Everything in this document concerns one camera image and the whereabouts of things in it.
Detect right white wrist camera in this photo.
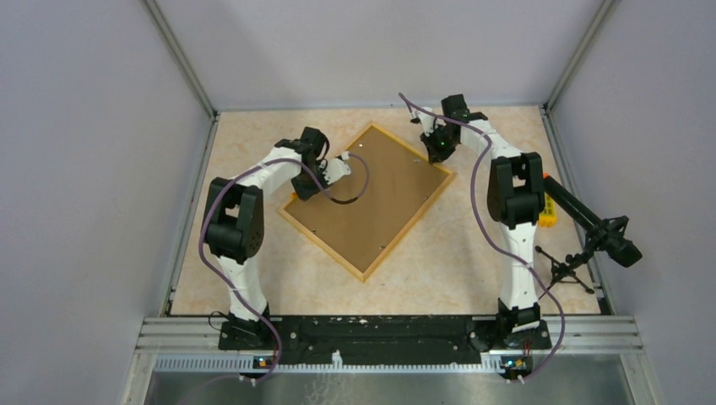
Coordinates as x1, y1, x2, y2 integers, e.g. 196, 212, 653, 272
410, 107, 436, 137

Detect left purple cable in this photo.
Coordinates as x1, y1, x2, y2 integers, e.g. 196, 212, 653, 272
199, 152, 372, 386

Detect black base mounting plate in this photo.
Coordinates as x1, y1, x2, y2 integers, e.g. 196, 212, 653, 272
218, 315, 552, 366

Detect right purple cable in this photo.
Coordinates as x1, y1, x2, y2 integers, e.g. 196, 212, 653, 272
397, 92, 566, 385

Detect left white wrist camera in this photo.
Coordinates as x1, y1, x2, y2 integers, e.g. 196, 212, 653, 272
323, 152, 352, 186

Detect yellow picture frame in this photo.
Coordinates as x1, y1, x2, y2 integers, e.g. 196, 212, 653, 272
279, 122, 455, 282

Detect white cable duct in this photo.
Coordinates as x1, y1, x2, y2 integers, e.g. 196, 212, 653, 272
154, 354, 503, 374

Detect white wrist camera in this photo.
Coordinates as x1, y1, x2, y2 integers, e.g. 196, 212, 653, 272
410, 107, 436, 137
323, 152, 352, 186

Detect black mini tripod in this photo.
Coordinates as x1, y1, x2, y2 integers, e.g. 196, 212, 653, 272
535, 246, 595, 294

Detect purple cable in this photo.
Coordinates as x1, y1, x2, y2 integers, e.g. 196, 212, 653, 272
397, 92, 566, 385
199, 152, 372, 386

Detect yellow screw box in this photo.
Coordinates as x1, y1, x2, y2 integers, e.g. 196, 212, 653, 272
538, 193, 558, 228

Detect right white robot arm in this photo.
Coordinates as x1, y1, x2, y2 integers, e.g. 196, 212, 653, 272
411, 94, 545, 348

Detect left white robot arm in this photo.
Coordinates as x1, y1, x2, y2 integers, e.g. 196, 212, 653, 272
199, 127, 329, 349

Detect aluminium front rail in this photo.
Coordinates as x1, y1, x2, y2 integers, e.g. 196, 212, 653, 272
134, 316, 644, 354

